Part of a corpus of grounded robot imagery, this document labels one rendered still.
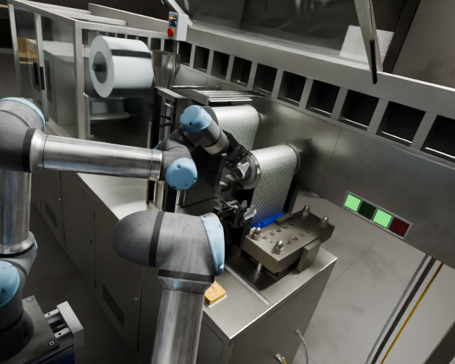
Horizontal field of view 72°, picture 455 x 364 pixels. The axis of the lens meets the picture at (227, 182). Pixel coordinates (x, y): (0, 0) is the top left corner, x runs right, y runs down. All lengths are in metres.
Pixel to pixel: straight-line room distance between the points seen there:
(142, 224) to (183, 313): 0.18
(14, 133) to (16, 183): 0.22
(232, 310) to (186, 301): 0.47
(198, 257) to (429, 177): 0.84
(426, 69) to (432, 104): 5.13
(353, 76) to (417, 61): 5.10
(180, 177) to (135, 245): 0.20
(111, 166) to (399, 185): 0.94
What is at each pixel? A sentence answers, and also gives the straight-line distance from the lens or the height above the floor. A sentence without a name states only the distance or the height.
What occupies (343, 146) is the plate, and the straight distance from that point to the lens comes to 1.29.
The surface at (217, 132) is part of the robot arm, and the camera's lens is 0.90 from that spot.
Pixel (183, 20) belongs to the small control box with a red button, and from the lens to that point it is 1.45.
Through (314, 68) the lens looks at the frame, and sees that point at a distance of 1.35.
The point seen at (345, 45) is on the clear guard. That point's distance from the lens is 1.24.
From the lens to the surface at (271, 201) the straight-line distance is 1.28.
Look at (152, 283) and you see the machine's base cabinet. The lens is 1.38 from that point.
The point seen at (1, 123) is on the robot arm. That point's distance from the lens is 0.79.
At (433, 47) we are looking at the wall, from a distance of 6.32.
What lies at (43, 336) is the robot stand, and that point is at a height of 0.82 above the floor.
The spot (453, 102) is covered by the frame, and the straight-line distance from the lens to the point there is 1.17.
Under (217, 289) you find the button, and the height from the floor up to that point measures 0.92.
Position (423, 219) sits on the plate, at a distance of 1.24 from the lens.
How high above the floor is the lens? 1.71
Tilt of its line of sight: 26 degrees down
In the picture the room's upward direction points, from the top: 11 degrees clockwise
